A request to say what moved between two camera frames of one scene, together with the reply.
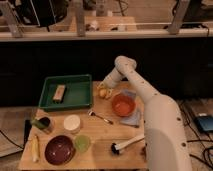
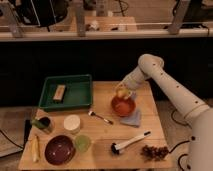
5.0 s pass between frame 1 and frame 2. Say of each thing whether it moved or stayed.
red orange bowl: stayed
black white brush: stayed
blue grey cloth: stayed
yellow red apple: moved
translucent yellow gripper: moved
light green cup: stayed
